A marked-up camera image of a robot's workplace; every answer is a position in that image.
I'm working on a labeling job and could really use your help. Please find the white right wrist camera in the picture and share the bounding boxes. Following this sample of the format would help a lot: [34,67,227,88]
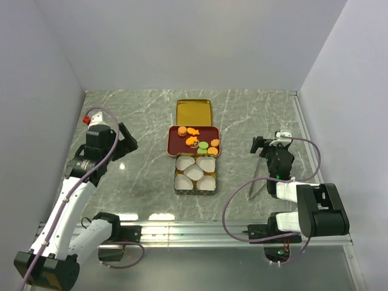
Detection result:
[270,129,292,147]

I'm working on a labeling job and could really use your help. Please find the green gold cookie tin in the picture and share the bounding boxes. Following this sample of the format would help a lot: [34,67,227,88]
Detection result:
[173,153,217,196]

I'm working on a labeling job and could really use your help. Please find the silver metal tongs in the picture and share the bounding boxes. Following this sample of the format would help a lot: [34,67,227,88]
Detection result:
[248,154,269,199]

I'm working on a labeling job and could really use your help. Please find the green round macaron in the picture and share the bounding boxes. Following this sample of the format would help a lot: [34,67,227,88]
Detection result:
[197,141,209,154]

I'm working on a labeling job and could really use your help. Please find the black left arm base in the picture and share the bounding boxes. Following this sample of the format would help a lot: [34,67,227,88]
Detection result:
[98,226,142,263]

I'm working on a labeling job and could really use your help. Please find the round orange sandwich cookie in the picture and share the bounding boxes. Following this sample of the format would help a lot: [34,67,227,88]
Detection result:
[177,126,187,136]

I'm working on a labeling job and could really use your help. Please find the red rectangular tray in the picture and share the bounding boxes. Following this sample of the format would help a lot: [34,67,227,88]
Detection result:
[167,125,221,157]

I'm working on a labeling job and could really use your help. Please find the orange pumpkin cookie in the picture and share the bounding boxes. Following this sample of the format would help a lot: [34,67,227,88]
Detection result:
[210,139,219,147]

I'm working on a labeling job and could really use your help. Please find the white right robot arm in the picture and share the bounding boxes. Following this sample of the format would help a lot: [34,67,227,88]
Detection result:
[250,132,350,242]

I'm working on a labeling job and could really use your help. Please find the white paper cup bottom-left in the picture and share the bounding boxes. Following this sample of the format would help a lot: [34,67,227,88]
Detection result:
[174,174,193,190]

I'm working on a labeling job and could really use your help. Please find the white paper cup bottom-right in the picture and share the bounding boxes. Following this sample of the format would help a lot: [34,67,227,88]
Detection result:
[196,176,216,191]

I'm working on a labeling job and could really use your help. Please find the gold tin lid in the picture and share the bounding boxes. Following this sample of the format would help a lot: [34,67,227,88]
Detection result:
[176,99,213,126]

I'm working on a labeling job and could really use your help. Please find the white paper cup centre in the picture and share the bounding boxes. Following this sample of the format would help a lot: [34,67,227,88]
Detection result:
[184,164,204,181]

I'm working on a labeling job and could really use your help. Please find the aluminium mounting rail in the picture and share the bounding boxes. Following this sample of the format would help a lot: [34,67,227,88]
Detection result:
[36,221,354,248]

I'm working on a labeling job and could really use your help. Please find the white paper cup top-right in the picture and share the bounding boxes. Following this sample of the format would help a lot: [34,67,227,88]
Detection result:
[196,156,216,173]

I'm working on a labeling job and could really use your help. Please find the orange round waffle cookie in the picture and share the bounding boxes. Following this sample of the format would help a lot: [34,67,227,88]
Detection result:
[207,147,219,156]

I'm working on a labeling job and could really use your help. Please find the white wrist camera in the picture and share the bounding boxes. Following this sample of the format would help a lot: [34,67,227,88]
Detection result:
[270,129,292,147]
[82,110,110,132]

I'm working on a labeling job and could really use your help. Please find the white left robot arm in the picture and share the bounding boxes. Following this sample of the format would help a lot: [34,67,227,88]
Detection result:
[14,121,138,290]

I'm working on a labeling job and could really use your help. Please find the orange fish cookie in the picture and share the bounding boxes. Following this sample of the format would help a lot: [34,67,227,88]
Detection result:
[187,127,199,136]
[186,136,199,147]

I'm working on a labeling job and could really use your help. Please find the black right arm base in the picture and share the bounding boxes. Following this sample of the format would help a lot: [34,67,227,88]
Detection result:
[245,224,302,264]

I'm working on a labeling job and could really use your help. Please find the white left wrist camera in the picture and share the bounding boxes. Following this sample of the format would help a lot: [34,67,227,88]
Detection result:
[82,110,110,132]

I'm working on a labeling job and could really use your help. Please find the white paper cup top-left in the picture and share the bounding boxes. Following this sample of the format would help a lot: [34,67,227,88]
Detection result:
[176,155,195,171]

